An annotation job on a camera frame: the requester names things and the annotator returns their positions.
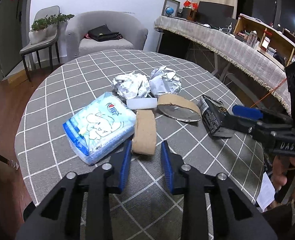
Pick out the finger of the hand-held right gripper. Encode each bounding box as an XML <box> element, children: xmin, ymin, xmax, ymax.
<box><xmin>221</xmin><ymin>114</ymin><xmax>275</xmax><ymax>140</ymax></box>
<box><xmin>232</xmin><ymin>105</ymin><xmax>294</xmax><ymax>125</ymax></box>

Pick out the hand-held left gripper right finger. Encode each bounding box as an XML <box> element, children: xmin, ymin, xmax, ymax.
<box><xmin>161</xmin><ymin>141</ymin><xmax>279</xmax><ymax>240</ymax></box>

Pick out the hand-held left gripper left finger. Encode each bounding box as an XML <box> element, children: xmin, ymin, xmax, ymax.
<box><xmin>15</xmin><ymin>140</ymin><xmax>133</xmax><ymax>240</ymax></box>

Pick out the black crushed carton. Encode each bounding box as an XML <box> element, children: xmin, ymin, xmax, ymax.
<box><xmin>197</xmin><ymin>94</ymin><xmax>234</xmax><ymax>138</ymax></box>

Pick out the brown cardboard roll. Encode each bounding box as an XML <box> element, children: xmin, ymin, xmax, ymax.
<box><xmin>131</xmin><ymin>109</ymin><xmax>156</xmax><ymax>155</ymax></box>

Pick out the person's right hand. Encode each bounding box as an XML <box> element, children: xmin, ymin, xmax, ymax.
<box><xmin>272</xmin><ymin>155</ymin><xmax>295</xmax><ymax>209</ymax></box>

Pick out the blue white tissue pack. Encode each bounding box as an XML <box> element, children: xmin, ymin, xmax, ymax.
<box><xmin>63</xmin><ymin>92</ymin><xmax>137</xmax><ymax>166</ymax></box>

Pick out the white paper sheet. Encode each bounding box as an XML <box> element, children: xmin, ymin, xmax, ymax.
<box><xmin>256</xmin><ymin>172</ymin><xmax>275</xmax><ymax>212</ymax></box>

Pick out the wide cardboard roll grey inside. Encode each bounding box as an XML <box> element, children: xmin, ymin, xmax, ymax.
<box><xmin>157</xmin><ymin>94</ymin><xmax>202</xmax><ymax>122</ymax></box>

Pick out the beige fringed tablecloth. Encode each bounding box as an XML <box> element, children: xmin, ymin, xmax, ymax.
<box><xmin>154</xmin><ymin>15</ymin><xmax>291</xmax><ymax>108</ymax></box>

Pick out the crumpled white paper ball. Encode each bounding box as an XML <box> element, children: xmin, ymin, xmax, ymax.
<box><xmin>149</xmin><ymin>66</ymin><xmax>182</xmax><ymax>97</ymax></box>
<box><xmin>112</xmin><ymin>71</ymin><xmax>151</xmax><ymax>100</ymax></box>

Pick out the wooden desk shelf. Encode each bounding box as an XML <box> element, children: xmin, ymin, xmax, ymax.
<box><xmin>234</xmin><ymin>14</ymin><xmax>295</xmax><ymax>67</ymax></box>

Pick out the black monitor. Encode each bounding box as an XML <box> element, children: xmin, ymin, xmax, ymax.
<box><xmin>196</xmin><ymin>1</ymin><xmax>234</xmax><ymax>24</ymax></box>

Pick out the brown wooden box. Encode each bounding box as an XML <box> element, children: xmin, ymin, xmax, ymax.
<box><xmin>182</xmin><ymin>7</ymin><xmax>196</xmax><ymax>22</ymax></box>

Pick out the dark chair leg striped sock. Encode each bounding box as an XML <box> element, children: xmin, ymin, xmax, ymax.
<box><xmin>0</xmin><ymin>145</ymin><xmax>19</xmax><ymax>170</ymax></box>

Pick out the framed picture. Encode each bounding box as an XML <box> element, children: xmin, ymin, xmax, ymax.
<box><xmin>162</xmin><ymin>0</ymin><xmax>180</xmax><ymax>18</ymax></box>

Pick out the black handbag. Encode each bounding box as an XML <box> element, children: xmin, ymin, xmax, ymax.
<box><xmin>88</xmin><ymin>24</ymin><xmax>123</xmax><ymax>42</ymax></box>

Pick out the grey armchair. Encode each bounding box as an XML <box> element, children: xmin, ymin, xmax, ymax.
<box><xmin>66</xmin><ymin>10</ymin><xmax>148</xmax><ymax>62</ymax></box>

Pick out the white planter with green plants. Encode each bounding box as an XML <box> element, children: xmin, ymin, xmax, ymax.
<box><xmin>29</xmin><ymin>13</ymin><xmax>74</xmax><ymax>44</ymax></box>

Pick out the grey dining chair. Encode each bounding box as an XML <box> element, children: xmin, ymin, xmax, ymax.
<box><xmin>20</xmin><ymin>5</ymin><xmax>61</xmax><ymax>83</ymax></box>

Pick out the dark grey door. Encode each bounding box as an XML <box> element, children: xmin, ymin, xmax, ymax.
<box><xmin>0</xmin><ymin>0</ymin><xmax>35</xmax><ymax>80</ymax></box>

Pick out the orange cable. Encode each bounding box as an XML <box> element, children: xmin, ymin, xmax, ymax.
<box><xmin>251</xmin><ymin>79</ymin><xmax>288</xmax><ymax>107</ymax></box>

